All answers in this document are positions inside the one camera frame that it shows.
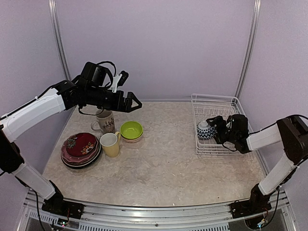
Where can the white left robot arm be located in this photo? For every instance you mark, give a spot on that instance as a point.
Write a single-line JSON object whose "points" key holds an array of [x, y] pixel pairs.
{"points": [[95, 86]]}

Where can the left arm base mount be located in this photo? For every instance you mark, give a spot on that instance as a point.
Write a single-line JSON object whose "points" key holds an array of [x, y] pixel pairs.
{"points": [[66, 209]]}

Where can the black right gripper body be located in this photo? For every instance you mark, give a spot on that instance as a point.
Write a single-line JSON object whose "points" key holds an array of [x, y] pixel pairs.
{"points": [[222, 133]]}

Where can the dark red patterned plate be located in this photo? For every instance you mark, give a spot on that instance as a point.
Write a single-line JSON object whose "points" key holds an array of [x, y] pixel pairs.
{"points": [[81, 144]]}

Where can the white shell pattern mug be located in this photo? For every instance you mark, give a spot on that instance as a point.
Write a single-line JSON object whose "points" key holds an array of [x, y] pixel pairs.
{"points": [[104, 122]]}

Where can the white wire dish rack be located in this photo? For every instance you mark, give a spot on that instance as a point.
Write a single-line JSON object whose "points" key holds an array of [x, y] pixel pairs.
{"points": [[208, 106]]}

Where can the right aluminium frame post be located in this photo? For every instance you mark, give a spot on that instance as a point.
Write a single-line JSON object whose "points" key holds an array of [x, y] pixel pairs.
{"points": [[249, 47]]}

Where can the lime green bowl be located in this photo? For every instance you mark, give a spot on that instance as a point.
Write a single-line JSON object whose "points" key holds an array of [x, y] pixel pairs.
{"points": [[131, 130]]}

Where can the front aluminium rail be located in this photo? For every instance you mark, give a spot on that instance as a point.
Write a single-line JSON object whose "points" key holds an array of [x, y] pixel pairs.
{"points": [[103, 217]]}

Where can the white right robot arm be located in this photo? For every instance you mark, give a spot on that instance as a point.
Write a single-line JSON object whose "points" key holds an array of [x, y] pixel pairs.
{"points": [[287, 136]]}

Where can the blue white patterned cup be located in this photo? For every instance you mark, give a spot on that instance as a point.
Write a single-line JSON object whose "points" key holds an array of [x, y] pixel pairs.
{"points": [[205, 131]]}

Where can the black striped rim plate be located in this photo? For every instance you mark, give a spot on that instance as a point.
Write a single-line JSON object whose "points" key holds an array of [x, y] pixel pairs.
{"points": [[96, 158]]}

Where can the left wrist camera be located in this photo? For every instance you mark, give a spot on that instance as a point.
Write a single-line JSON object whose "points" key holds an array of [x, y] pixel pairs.
{"points": [[119, 81]]}

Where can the pale yellow cup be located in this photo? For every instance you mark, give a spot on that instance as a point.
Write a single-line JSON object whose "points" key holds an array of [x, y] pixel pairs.
{"points": [[110, 144]]}

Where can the left aluminium frame post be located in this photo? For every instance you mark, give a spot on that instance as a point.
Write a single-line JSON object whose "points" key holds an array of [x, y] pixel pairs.
{"points": [[58, 38]]}

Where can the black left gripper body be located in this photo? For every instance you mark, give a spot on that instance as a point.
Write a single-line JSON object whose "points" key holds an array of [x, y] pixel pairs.
{"points": [[117, 105]]}

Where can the red white floral bowl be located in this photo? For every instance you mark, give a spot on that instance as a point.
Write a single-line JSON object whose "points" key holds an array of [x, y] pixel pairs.
{"points": [[132, 140]]}

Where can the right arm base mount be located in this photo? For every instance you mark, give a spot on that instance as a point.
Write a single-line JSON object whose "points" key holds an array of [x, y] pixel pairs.
{"points": [[245, 208]]}

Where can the pink polka dot plate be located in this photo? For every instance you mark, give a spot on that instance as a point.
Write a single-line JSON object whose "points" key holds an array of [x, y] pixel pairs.
{"points": [[80, 149]]}

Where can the aluminium frame post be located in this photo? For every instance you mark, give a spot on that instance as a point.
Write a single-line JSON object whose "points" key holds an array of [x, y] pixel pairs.
{"points": [[58, 38], [249, 47]]}

